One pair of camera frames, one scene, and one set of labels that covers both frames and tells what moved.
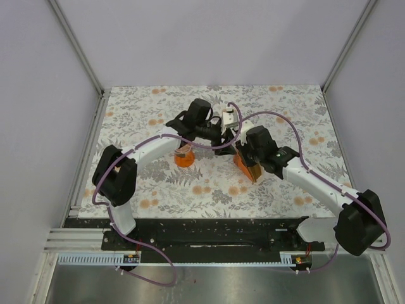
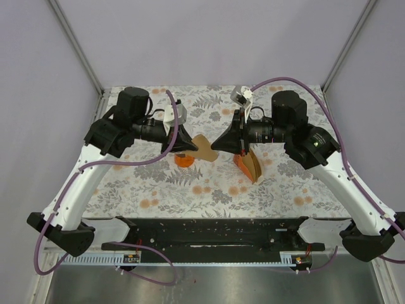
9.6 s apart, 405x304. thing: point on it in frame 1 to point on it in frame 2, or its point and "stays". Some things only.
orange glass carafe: x=184 y=156 stays
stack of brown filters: x=255 y=171 stays
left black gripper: x=226 y=135 to x=183 y=141
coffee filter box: x=254 y=171 stays
